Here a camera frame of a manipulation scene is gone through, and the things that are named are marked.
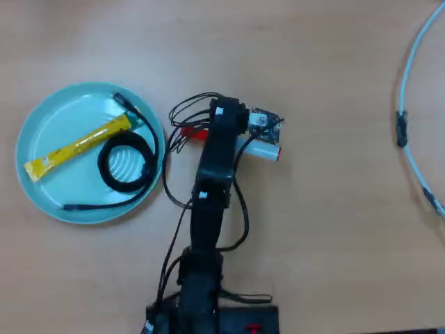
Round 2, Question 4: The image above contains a yellow sachet packet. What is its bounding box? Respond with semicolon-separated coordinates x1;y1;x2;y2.
23;113;143;184

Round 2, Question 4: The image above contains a white curved cable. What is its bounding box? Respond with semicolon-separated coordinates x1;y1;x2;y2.
397;1;445;218

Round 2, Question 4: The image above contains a short black tape wrap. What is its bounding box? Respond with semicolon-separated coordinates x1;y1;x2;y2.
421;186;441;212

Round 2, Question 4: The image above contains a red capped white marker pen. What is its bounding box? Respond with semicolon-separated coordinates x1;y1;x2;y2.
179;125;282;163

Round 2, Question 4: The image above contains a light blue round plate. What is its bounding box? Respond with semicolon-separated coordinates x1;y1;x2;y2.
15;81;167;225

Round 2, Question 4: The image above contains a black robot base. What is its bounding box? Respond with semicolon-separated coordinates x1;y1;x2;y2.
145;302;281;334

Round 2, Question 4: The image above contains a long black tape wrap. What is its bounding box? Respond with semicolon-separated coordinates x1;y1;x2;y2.
395;110;409;149

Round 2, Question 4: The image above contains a thick black camera cable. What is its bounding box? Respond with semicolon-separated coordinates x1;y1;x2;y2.
217;134;274;304

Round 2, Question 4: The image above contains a bare camera circuit board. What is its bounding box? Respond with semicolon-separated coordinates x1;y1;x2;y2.
248;106;285;145

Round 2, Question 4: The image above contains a black coiled usb cable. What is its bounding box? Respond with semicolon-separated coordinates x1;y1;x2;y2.
62;92;160;212

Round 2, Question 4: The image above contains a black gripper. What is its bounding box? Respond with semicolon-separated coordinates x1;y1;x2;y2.
208;97;250;140

